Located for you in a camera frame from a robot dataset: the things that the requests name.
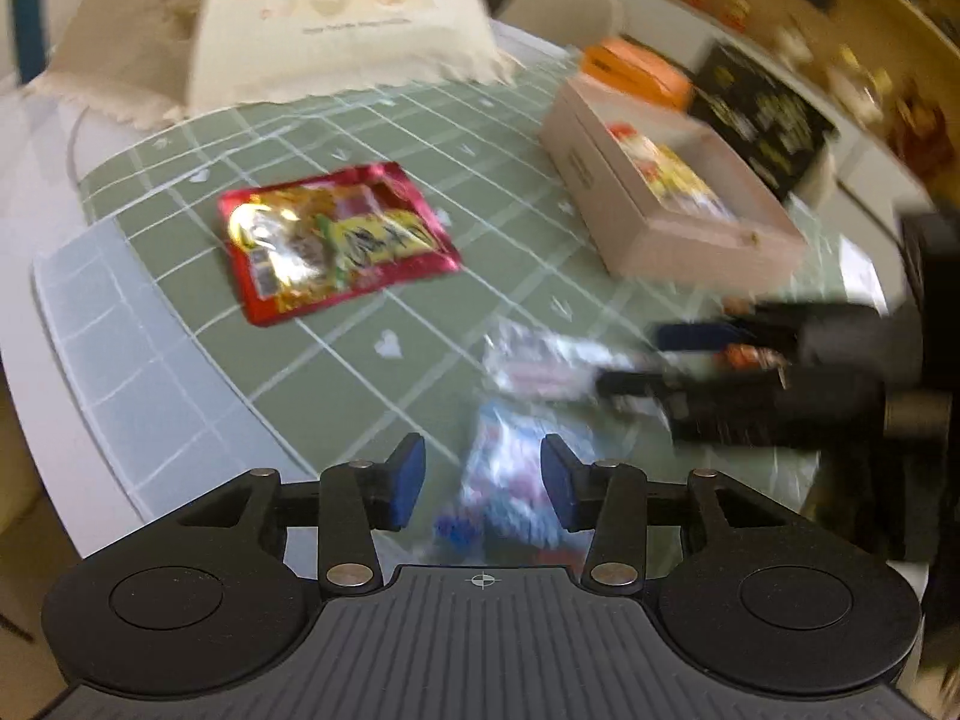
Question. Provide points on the small clear snack packet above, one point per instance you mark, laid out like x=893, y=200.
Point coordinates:
x=540, y=360

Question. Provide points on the yellow snack packet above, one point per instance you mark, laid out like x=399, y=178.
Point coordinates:
x=675, y=172

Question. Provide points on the cream printed food cover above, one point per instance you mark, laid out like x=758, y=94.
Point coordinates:
x=337, y=30

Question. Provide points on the pink cardboard box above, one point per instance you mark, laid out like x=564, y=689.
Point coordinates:
x=697, y=240

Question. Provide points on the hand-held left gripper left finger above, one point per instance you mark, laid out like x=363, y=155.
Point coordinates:
x=405, y=484

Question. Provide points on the black printed box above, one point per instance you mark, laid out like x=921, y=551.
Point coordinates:
x=757, y=105

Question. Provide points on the large red snack packet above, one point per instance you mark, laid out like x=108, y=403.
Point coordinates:
x=337, y=240

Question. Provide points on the green grid cutting mat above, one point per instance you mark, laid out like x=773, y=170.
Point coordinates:
x=487, y=187

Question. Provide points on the orange packet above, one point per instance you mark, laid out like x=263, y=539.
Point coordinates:
x=630, y=67

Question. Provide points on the small red snack packet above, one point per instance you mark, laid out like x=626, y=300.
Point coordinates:
x=750, y=357

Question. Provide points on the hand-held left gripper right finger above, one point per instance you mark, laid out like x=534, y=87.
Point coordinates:
x=559, y=484

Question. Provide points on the white and blue snack packet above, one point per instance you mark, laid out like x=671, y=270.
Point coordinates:
x=510, y=480

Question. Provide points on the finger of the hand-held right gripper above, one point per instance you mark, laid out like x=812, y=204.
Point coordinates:
x=652, y=384
x=690, y=335

